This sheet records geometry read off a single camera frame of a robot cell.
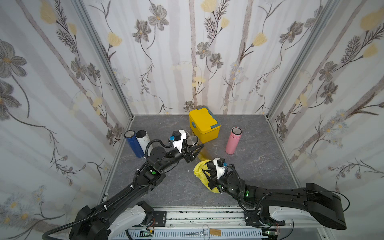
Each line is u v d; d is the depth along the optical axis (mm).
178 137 551
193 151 591
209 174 701
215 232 712
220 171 660
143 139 795
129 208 532
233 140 877
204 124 971
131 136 815
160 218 737
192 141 621
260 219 662
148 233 720
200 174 729
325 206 434
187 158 594
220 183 659
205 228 720
